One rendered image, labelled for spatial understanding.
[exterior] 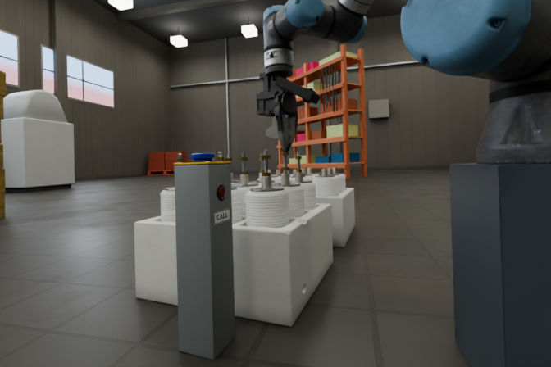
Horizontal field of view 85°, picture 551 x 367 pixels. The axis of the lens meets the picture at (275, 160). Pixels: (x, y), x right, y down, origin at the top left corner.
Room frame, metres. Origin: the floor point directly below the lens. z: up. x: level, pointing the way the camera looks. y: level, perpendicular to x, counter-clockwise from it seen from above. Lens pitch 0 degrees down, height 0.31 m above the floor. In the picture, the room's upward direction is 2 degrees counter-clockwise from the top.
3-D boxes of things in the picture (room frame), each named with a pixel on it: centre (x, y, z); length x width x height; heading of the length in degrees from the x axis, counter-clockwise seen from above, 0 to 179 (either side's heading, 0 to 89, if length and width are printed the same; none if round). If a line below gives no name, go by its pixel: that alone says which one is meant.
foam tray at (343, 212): (1.33, -0.12, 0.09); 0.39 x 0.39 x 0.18; 70
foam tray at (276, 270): (0.82, 0.09, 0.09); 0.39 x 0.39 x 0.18; 68
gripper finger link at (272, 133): (0.77, 0.00, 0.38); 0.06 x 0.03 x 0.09; 57
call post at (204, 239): (0.52, 0.12, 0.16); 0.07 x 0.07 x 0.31; 68
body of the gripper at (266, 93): (0.79, -0.01, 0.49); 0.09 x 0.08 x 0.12; 57
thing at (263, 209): (0.67, 0.02, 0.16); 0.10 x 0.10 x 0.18
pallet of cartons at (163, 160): (11.23, 3.89, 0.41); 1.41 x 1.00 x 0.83; 76
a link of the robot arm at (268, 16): (0.78, -0.02, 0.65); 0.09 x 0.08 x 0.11; 27
